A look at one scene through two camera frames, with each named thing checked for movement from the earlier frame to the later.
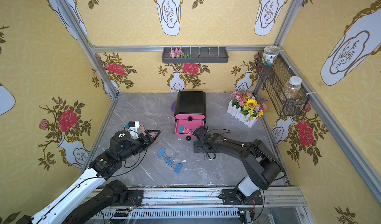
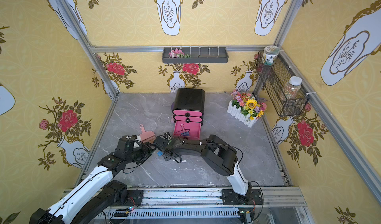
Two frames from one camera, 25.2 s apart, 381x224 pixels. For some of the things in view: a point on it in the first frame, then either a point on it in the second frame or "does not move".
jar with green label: (270, 52) does not move
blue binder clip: (178, 168) → (187, 134)
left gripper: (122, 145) → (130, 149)
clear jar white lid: (291, 88) does not move
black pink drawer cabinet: (190, 113) does not move
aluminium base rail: (282, 206) does not move
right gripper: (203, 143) → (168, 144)
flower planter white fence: (246, 107) does not move
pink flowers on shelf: (176, 53) does not move
